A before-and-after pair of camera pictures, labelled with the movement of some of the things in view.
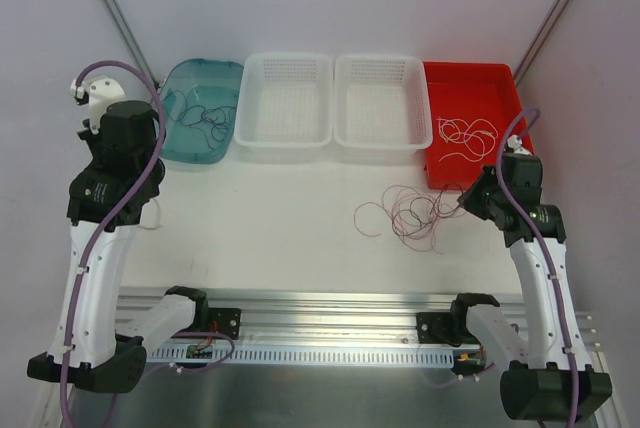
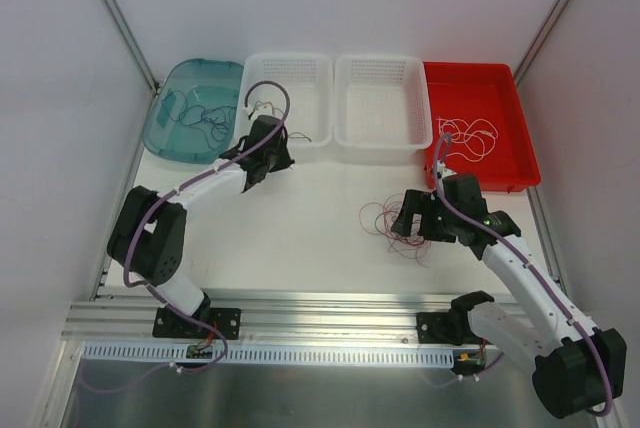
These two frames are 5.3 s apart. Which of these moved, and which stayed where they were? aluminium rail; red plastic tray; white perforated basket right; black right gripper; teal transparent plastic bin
Moved: black right gripper
Stayed: white perforated basket right; red plastic tray; aluminium rail; teal transparent plastic bin
